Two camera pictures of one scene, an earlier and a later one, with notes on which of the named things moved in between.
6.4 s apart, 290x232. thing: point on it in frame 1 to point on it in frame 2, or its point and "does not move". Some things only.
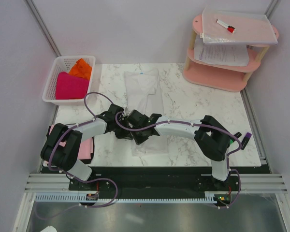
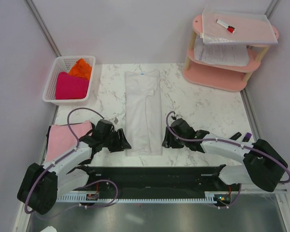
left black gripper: (125, 135) to (121, 144)
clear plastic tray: (236, 28) does not move
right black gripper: (138, 141) to (167, 141)
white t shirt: (144, 95) does not move
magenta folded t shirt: (69, 87) does not move
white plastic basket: (70, 79) does not move
